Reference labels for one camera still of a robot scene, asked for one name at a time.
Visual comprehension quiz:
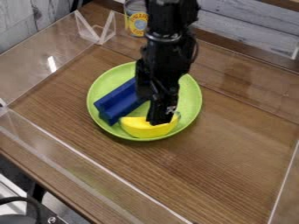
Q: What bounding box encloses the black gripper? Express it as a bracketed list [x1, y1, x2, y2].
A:
[135, 31, 197, 126]

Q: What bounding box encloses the yellow toy banana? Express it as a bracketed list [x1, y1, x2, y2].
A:
[119, 112, 181, 138]

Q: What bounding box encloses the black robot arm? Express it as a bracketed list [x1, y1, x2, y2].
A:
[135, 0, 200, 126]

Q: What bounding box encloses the green round plate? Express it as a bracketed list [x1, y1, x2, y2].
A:
[87, 62, 201, 141]

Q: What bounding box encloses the blue plastic block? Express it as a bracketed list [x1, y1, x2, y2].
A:
[93, 78, 145, 126]

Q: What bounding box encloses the yellow labelled tin can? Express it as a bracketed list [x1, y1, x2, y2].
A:
[124, 0, 148, 37]

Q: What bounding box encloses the clear acrylic corner bracket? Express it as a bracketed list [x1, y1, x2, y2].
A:
[73, 10, 116, 46]

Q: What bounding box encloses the black metal table bracket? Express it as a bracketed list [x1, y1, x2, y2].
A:
[27, 183, 68, 224]

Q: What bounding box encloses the black cable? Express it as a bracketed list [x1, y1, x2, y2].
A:
[0, 197, 40, 224]

